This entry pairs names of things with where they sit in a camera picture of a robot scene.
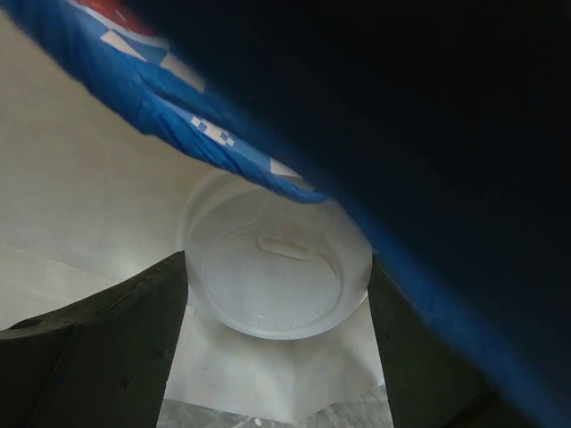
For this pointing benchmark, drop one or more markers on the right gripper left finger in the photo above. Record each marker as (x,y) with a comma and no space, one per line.
(103,361)

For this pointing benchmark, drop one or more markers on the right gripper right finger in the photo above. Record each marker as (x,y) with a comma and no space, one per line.
(428,384)

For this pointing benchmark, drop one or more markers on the white plastic cup lid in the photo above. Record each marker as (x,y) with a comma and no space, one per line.
(270,267)

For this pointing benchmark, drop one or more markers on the blue checkered paper bag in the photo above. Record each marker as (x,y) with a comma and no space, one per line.
(442,127)

